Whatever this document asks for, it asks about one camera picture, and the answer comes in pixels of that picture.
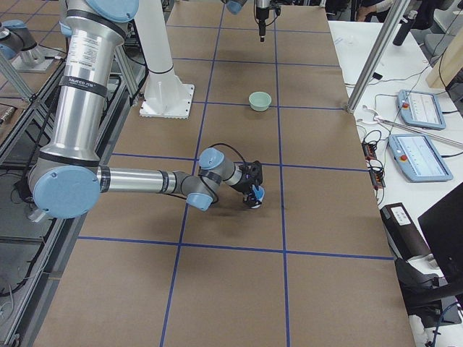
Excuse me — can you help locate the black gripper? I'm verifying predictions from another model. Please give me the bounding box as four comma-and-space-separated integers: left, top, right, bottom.
253, 0, 281, 42
231, 160, 263, 209

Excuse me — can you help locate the light blue plastic cup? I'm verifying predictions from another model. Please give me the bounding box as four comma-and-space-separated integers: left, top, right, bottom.
252, 189, 265, 204

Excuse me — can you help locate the pale green ceramic bowl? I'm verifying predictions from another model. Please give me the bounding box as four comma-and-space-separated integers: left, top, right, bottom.
248, 91, 272, 112

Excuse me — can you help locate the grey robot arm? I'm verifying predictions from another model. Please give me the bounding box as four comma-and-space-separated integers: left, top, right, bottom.
222, 0, 281, 43
28, 1, 265, 219

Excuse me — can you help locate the brown paper table cover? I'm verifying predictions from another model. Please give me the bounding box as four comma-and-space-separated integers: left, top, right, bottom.
35, 2, 414, 346

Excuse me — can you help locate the black orange electronics box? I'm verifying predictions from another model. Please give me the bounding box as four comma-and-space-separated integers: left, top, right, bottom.
362, 141, 386, 191

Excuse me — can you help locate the lower blue teach pendant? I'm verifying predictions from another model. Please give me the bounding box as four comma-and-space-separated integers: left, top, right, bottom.
388, 134, 453, 183

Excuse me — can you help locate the blue teach pendant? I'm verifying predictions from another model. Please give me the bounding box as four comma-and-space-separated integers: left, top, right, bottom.
388, 134, 453, 183
397, 90, 446, 130

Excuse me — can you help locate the upper blue teach pendant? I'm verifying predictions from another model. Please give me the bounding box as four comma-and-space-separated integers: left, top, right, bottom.
397, 90, 446, 130

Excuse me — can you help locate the black monitor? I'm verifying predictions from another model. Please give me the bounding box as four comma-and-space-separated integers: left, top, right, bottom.
395, 185, 462, 314

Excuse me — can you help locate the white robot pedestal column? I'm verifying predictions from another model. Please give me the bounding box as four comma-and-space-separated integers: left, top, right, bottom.
135, 0, 177, 88

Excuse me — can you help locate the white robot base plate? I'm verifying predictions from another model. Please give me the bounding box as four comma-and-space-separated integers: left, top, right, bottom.
140, 82, 195, 119

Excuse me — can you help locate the aluminium frame post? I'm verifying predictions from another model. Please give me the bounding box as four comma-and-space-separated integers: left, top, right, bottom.
346, 0, 409, 113

